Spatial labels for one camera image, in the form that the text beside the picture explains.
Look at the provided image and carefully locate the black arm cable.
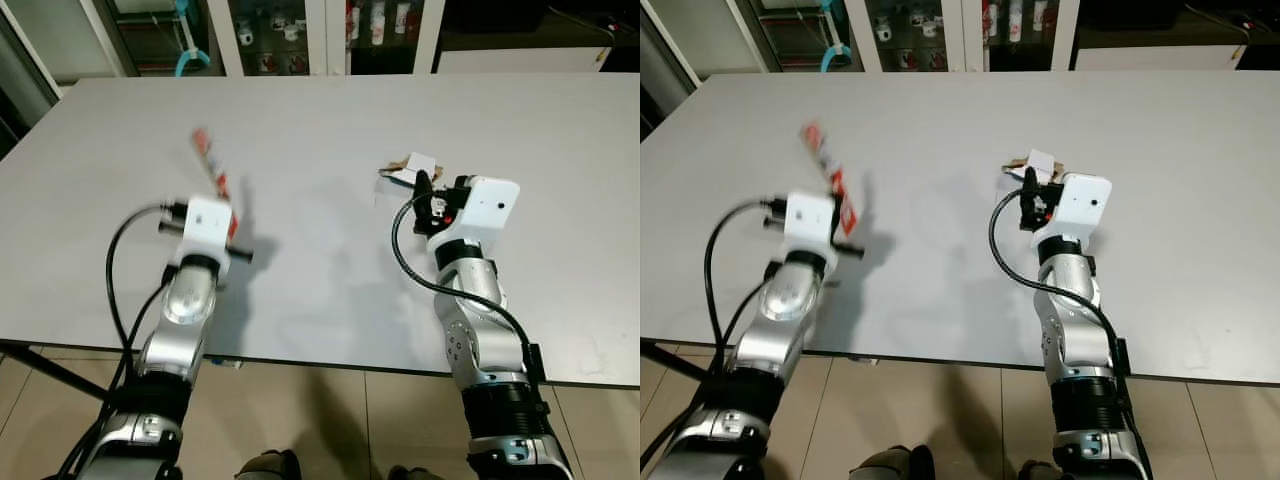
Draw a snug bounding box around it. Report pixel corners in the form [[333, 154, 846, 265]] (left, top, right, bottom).
[[645, 198, 791, 480], [391, 193, 549, 386], [60, 203, 191, 480], [988, 186, 1133, 379]]

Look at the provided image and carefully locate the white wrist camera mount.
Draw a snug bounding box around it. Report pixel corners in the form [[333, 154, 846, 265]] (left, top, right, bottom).
[[183, 196, 242, 263], [1045, 173, 1114, 241], [440, 177, 521, 251], [785, 192, 841, 269]]

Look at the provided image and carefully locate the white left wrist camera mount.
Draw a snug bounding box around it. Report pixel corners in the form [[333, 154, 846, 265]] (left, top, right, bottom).
[[183, 196, 242, 263], [785, 192, 841, 269]]

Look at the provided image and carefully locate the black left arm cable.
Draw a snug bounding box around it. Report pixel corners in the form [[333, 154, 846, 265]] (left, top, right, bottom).
[[645, 198, 791, 480], [60, 203, 191, 480]]

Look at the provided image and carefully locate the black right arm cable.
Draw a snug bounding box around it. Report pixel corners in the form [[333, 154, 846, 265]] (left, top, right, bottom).
[[391, 193, 549, 386], [988, 186, 1133, 379]]

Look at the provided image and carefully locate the white folding table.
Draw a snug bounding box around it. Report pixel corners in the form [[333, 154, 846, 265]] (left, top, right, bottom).
[[0, 72, 641, 401], [640, 70, 1280, 396]]

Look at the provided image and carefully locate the white paper trash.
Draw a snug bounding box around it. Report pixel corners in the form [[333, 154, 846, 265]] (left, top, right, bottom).
[[1003, 149, 1064, 187], [377, 151, 442, 187]]

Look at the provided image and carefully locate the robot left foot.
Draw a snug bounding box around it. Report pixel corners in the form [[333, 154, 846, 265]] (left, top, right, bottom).
[[850, 444, 938, 480], [235, 449, 303, 480]]

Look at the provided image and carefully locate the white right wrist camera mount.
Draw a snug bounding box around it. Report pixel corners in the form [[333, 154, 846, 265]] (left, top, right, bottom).
[[1045, 173, 1114, 241], [440, 177, 521, 251]]

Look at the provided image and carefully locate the white framed glass cabinet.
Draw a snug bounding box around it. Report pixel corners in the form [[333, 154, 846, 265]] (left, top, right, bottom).
[[735, 0, 1280, 73], [95, 0, 641, 77]]

